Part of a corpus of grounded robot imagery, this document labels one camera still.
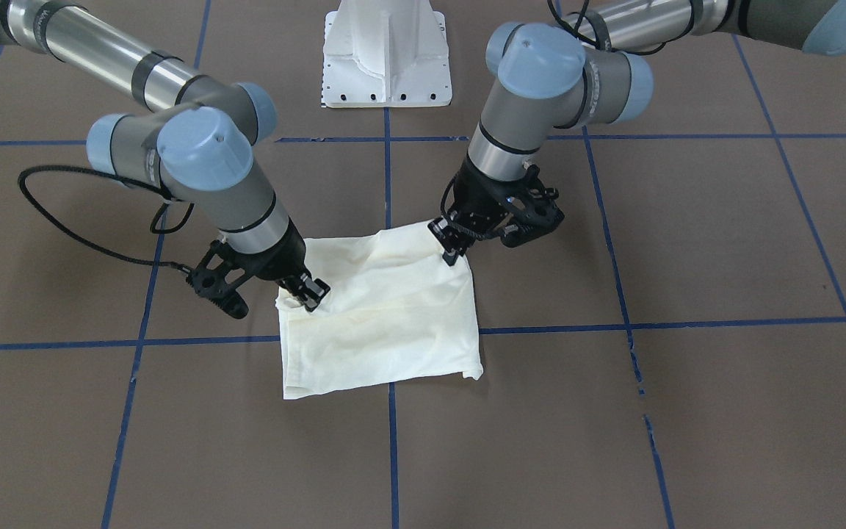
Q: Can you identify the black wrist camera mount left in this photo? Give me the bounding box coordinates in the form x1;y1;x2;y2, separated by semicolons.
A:
500;165;565;248

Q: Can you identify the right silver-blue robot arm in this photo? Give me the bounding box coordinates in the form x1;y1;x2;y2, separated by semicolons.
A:
0;1;330;319

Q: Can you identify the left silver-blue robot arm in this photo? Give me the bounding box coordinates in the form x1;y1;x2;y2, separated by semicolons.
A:
429;1;846;265

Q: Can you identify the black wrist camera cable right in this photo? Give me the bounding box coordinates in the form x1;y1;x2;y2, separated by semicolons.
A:
18;165;196;276

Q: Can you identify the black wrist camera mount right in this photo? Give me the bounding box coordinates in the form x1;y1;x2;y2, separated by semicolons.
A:
186;239;252;320

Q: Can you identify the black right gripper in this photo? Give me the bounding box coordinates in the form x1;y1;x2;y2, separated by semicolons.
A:
221;221;331;314

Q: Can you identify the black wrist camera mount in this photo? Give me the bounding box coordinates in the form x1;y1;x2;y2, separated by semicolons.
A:
186;239;252;320
500;165;565;248

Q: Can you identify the black wrist camera cable left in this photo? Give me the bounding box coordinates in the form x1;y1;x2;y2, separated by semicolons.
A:
546;0;688;57

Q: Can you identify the white camera post with base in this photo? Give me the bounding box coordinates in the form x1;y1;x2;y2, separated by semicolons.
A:
320;1;453;109

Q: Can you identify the cream long-sleeve Twinkle shirt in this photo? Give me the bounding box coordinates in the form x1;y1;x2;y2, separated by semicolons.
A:
275;222;484;400

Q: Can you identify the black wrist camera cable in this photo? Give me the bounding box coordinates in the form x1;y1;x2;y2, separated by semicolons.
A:
18;165;196;276
546;0;688;57

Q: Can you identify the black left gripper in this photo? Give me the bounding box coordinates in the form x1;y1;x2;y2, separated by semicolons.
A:
427;155;526;267

